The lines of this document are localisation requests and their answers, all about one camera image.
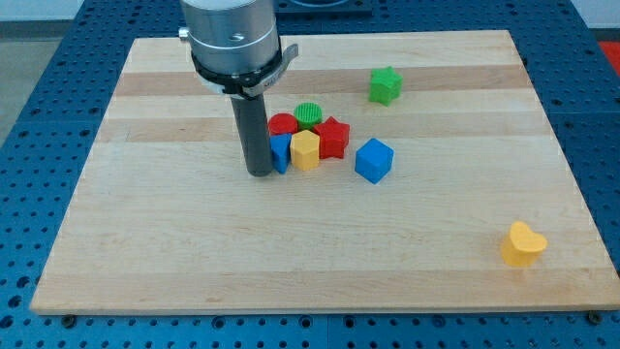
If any red cylinder block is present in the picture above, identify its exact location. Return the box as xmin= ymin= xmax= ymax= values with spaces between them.
xmin=267 ymin=112 xmax=298 ymax=136

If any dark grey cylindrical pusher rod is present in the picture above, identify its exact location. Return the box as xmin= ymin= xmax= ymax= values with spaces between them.
xmin=231 ymin=95 xmax=273 ymax=177

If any light wooden board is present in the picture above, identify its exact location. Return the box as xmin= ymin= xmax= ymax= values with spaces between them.
xmin=31 ymin=30 xmax=619 ymax=315

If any green cylinder block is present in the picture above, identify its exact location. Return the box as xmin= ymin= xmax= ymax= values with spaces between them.
xmin=294 ymin=102 xmax=323 ymax=131

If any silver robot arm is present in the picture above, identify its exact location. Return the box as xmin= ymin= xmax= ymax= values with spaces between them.
xmin=179 ymin=0 xmax=298 ymax=100

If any red object at edge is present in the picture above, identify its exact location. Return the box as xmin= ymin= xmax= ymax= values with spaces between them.
xmin=599 ymin=41 xmax=620 ymax=75

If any blue triangle block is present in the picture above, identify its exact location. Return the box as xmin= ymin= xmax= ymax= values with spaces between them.
xmin=270 ymin=133 xmax=292 ymax=175

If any blue perforated table plate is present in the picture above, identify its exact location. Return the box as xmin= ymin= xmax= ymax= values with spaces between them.
xmin=1 ymin=0 xmax=619 ymax=348

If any blue cube block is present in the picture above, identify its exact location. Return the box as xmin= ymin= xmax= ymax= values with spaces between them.
xmin=355 ymin=138 xmax=394 ymax=184

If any yellow pentagon block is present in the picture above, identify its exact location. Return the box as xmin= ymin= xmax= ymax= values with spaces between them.
xmin=290 ymin=130 xmax=320 ymax=171

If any red star block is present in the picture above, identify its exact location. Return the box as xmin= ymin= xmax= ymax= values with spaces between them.
xmin=313 ymin=116 xmax=350 ymax=159

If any yellow heart block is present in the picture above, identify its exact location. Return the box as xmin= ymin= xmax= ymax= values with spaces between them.
xmin=500 ymin=221 xmax=548 ymax=268

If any green star block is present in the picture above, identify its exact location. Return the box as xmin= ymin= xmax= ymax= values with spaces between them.
xmin=368 ymin=66 xmax=403 ymax=107

